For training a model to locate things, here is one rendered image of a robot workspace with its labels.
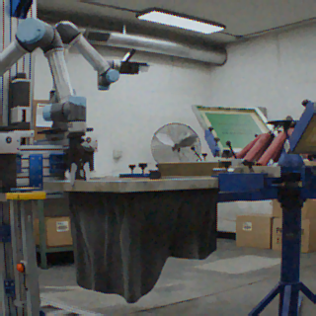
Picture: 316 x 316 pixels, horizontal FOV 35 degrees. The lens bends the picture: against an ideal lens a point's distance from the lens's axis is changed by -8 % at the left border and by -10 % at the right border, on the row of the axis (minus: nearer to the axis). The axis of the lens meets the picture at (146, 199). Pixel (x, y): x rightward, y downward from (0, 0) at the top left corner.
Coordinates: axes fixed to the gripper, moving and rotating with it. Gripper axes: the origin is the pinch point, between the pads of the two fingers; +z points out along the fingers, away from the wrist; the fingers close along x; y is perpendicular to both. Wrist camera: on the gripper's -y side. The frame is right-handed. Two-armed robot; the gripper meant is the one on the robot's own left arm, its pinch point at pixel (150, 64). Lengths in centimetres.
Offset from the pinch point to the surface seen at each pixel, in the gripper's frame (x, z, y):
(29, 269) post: 93, -90, 91
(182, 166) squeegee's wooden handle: 74, -15, 54
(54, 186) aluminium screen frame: 77, -75, 61
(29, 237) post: 91, -89, 79
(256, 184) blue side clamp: 103, 8, 58
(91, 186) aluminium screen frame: 104, -67, 57
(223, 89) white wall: -387, 291, -6
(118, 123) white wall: -356, 113, 53
